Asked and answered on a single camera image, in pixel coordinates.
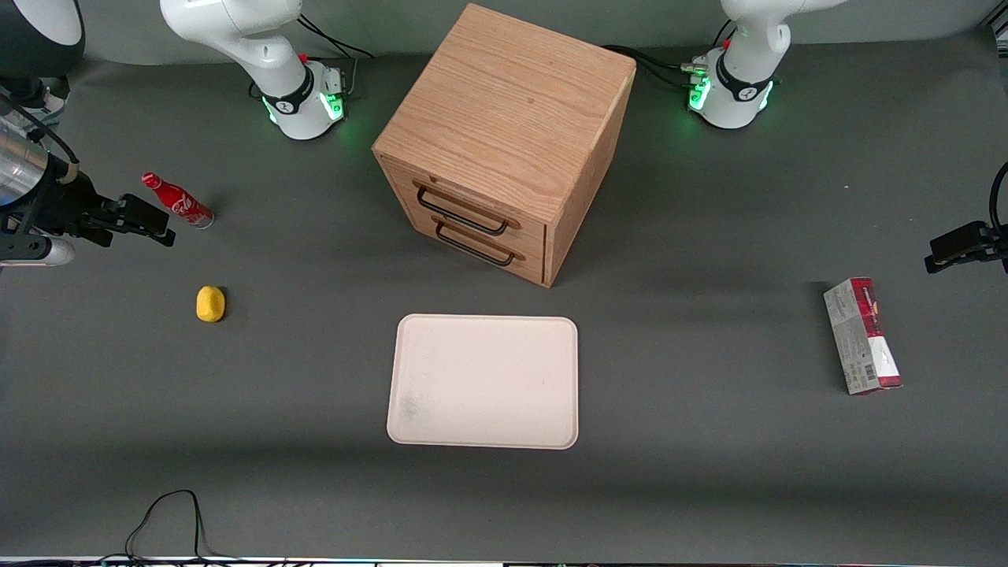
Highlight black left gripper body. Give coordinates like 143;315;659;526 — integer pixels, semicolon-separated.
980;224;1008;274

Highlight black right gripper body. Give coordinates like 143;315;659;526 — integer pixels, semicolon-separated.
17;156;124;237

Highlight red coke bottle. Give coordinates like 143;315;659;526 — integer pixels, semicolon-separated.
142;172;215;230

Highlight beige rectangular tray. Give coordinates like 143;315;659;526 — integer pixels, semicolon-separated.
387;313;580;450

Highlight red and grey carton box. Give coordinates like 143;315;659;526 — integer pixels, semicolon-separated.
823;277;903;395

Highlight wooden drawer front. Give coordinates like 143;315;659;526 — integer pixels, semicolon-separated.
381;157;547;251
409;206;546;286

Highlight wooden drawer cabinet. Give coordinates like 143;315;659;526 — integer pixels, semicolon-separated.
372;3;637;288

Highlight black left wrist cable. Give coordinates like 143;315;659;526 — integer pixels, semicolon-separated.
989;161;1008;239

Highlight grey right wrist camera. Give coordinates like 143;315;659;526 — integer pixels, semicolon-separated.
0;236;76;269

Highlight black right arm base cables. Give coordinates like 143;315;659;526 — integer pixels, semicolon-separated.
293;14;376;98

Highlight black arm base cables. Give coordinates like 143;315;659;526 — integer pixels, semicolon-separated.
293;14;376;98
602;19;737;89

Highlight black cable on table edge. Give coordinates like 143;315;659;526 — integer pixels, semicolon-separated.
124;489;237;565

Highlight black metal drawer handle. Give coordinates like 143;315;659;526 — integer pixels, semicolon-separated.
415;186;510;236
435;221;517;267

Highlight black left arm base cables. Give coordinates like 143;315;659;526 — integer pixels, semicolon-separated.
602;19;737;89

